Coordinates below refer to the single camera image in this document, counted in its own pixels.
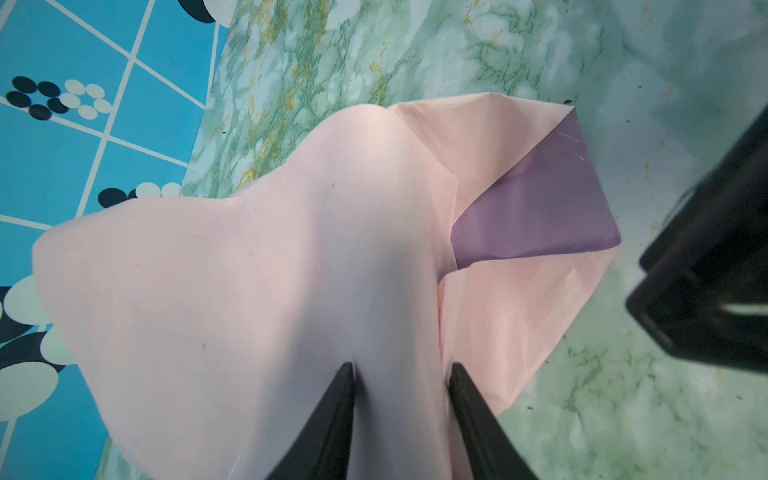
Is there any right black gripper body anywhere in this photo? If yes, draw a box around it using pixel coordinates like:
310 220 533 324
626 112 767 373

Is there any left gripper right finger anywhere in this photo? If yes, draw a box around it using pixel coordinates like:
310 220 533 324
448 362 538 480

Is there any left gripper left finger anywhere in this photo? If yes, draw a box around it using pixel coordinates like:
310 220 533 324
267 362 355 480

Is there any purple wrapping paper sheet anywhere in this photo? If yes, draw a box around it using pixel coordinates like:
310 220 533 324
33 93 620 479

